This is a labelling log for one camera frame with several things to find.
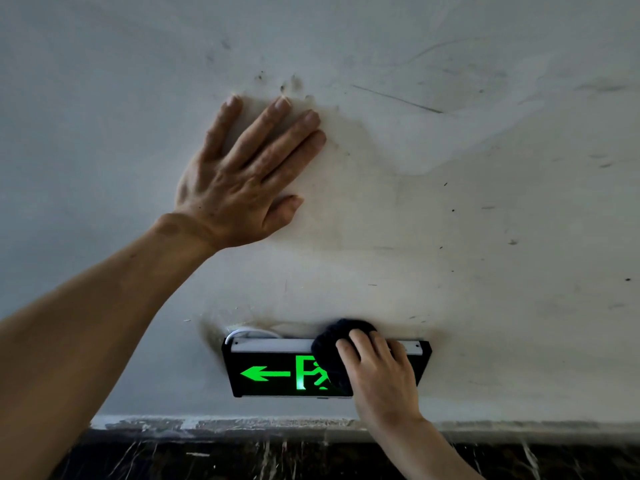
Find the person's right hand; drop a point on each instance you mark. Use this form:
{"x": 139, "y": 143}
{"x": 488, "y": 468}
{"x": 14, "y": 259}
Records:
{"x": 382, "y": 382}

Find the person's left hand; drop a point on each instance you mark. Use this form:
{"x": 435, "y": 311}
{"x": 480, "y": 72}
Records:
{"x": 225, "y": 194}

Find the person's left middle finger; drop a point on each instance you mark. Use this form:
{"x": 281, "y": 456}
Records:
{"x": 285, "y": 139}

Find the person's right little finger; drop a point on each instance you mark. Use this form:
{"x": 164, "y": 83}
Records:
{"x": 400, "y": 352}

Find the person's right middle finger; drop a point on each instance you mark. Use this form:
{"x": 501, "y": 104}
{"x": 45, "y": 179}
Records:
{"x": 364, "y": 347}

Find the person's left little finger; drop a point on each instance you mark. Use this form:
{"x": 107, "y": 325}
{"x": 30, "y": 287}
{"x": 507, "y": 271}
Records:
{"x": 222, "y": 125}

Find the person's left thumb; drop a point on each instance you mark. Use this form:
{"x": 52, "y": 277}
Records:
{"x": 283, "y": 212}

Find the dark cleaning cloth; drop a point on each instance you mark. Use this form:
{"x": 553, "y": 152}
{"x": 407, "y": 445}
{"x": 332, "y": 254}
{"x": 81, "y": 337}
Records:
{"x": 330, "y": 352}

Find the person's right forearm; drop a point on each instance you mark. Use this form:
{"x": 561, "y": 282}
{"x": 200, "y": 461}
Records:
{"x": 422, "y": 452}

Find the person's left forearm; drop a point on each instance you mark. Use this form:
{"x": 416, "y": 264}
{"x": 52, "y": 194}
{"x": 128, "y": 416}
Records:
{"x": 85, "y": 344}

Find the green lit exit sign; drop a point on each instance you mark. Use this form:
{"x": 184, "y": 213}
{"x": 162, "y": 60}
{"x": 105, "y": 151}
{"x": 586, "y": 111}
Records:
{"x": 272, "y": 372}

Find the dark marble baseboard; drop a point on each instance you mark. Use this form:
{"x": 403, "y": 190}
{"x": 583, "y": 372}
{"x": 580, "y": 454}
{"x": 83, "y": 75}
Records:
{"x": 330, "y": 454}

